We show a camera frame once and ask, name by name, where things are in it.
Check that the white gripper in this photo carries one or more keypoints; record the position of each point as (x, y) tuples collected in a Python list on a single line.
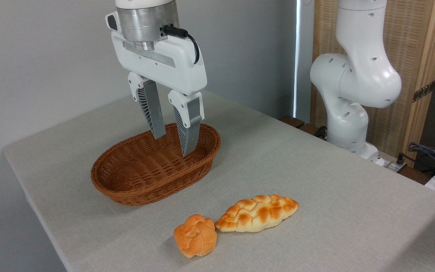
[(172, 70)]

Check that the long braided bread loaf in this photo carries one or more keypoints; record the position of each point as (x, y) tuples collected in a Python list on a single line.
[(257, 213)]

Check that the brown oval wicker basket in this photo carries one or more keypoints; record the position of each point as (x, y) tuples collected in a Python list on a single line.
[(145, 170)]

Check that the round orange bread roll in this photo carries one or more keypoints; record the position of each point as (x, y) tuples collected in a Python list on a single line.
[(195, 237)]

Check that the grey tablecloth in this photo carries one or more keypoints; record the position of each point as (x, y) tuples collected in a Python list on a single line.
[(315, 189)]

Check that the wooden woven screen panel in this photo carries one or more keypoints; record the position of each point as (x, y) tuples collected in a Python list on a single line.
[(414, 41)]

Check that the metal hinge on screen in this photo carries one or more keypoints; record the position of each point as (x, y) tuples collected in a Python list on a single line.
[(424, 91)]

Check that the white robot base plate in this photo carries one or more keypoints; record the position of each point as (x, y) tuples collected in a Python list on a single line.
[(387, 161)]

